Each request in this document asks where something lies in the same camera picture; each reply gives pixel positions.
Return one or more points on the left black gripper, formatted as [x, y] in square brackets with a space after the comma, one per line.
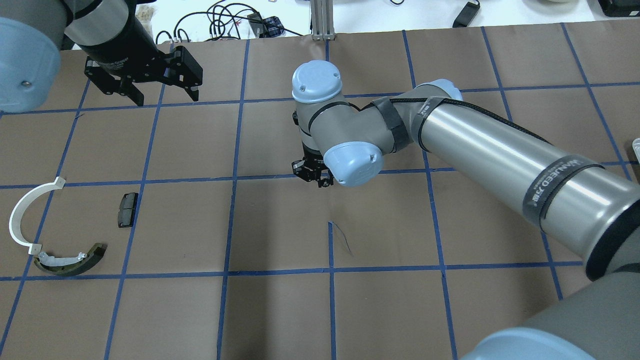
[118, 41]

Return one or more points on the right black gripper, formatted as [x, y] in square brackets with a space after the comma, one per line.
[311, 160]

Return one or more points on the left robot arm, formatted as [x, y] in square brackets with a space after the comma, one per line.
[32, 34]

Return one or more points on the black brake pad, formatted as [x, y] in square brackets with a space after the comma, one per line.
[127, 210]

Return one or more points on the olive brake shoe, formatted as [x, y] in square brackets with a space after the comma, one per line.
[70, 266]

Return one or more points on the black power adapter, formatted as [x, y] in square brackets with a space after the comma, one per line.
[467, 14]

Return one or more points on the aluminium frame post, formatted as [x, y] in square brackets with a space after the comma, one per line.
[322, 20]

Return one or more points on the white curved plastic bracket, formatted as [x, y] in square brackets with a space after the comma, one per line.
[18, 212]

